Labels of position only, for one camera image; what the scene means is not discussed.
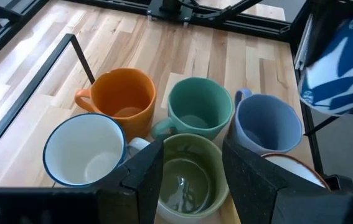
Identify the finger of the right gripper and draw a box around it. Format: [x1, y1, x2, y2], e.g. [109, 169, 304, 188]
[304, 0, 351, 68]

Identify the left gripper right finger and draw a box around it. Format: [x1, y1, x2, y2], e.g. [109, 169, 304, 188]
[222, 139, 353, 224]

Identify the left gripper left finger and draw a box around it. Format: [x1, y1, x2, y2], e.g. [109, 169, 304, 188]
[0, 139, 165, 224]

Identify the olive green mug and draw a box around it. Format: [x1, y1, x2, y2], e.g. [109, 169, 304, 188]
[155, 133, 231, 224]

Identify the yellow mug white interior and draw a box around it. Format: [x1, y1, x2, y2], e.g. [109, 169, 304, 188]
[260, 152, 332, 191]

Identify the white mug blue leaf print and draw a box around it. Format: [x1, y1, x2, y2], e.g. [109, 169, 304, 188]
[297, 15, 353, 117]

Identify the lavender blue mug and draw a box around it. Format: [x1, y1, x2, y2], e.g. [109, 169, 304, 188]
[227, 88, 304, 156]

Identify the blue-rimmed floral print mug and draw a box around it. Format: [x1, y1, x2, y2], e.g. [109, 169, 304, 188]
[42, 112, 151, 189]

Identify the orange ceramic mug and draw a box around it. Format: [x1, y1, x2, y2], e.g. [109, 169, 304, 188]
[73, 67, 158, 143]

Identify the teal green mug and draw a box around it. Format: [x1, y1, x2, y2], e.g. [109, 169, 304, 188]
[150, 76, 235, 141]

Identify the silver aluminium bracket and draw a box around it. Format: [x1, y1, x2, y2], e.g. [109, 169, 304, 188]
[293, 14, 314, 72]

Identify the wooden shelf black metal frame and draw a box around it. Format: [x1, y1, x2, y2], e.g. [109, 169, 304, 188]
[0, 33, 323, 224]

